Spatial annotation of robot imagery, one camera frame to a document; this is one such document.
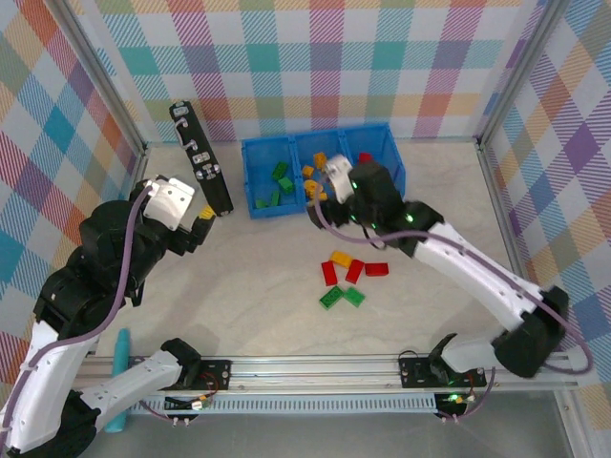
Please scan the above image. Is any blue three-compartment plastic bin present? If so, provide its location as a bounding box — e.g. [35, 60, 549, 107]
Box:
[241, 122, 407, 221]

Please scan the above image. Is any teal marker pen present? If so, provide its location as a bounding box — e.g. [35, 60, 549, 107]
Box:
[104, 326, 133, 434]

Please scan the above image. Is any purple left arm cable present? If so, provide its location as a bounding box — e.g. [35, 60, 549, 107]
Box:
[0, 185, 173, 440]

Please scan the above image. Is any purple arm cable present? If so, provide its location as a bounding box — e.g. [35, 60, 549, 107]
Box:
[0, 185, 173, 440]
[312, 193, 596, 424]

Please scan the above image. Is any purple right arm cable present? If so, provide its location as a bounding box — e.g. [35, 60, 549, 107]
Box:
[312, 193, 596, 424]

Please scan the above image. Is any silver frame rail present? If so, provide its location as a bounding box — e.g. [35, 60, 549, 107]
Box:
[142, 136, 481, 147]
[475, 135, 534, 287]
[127, 141, 150, 192]

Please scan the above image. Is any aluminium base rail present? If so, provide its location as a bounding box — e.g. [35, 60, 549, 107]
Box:
[75, 351, 574, 396]

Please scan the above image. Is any black connector bracket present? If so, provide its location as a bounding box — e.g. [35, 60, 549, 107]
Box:
[163, 394, 215, 427]
[432, 391, 474, 425]

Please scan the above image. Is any silver frame post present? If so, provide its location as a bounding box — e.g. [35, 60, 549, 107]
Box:
[55, 0, 149, 149]
[476, 0, 572, 144]

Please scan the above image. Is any white slotted cable duct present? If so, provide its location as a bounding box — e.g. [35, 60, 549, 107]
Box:
[128, 393, 438, 416]

